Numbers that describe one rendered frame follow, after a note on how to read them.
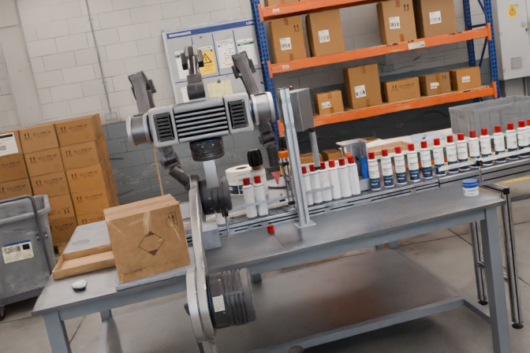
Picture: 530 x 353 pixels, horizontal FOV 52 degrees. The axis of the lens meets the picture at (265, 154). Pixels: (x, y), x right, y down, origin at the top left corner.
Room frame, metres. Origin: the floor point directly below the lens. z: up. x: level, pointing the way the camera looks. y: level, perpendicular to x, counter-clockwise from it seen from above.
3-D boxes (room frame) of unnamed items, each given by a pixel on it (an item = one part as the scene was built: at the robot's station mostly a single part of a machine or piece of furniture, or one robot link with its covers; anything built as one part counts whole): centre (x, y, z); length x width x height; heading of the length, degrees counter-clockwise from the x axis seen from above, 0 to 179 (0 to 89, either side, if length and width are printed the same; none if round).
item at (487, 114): (4.26, -1.88, 0.91); 0.60 x 0.40 x 0.22; 96
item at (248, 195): (2.65, 0.12, 0.98); 0.05 x 0.05 x 0.20
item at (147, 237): (2.26, 0.56, 0.99); 0.30 x 0.24 x 0.27; 108
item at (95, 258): (2.50, 0.91, 0.85); 0.30 x 0.26 x 0.04; 100
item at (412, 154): (2.80, -0.77, 0.98); 0.05 x 0.05 x 0.20
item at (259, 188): (2.65, 0.06, 0.98); 0.05 x 0.05 x 0.20
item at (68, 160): (5.96, 2.33, 0.70); 1.20 x 0.82 x 1.39; 99
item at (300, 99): (2.61, -0.19, 1.38); 0.17 x 0.10 x 0.19; 155
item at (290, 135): (2.54, -0.13, 1.16); 0.04 x 0.04 x 0.67; 10
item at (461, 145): (2.86, -1.06, 0.98); 0.05 x 0.05 x 0.20
